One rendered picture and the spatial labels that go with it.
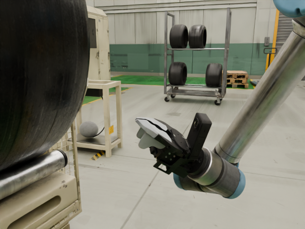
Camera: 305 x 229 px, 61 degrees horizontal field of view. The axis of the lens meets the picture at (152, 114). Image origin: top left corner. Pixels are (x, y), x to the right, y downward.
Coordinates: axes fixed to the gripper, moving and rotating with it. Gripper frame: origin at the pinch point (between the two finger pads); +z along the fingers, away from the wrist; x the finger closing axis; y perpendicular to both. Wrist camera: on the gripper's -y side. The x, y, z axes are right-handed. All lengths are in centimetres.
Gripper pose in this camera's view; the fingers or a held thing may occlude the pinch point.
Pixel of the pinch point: (142, 119)
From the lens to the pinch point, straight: 56.0
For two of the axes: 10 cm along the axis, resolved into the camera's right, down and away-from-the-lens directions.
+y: -6.5, 6.8, 3.3
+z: -7.4, -4.8, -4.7
